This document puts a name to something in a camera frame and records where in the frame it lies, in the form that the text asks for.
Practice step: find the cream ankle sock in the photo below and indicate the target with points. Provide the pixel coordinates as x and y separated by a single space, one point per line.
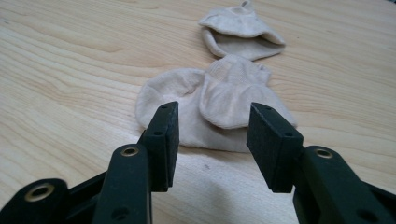
241 31
214 102

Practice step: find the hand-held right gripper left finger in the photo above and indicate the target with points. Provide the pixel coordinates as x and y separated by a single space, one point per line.
158 146

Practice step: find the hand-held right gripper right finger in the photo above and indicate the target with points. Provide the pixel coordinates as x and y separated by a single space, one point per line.
274 149

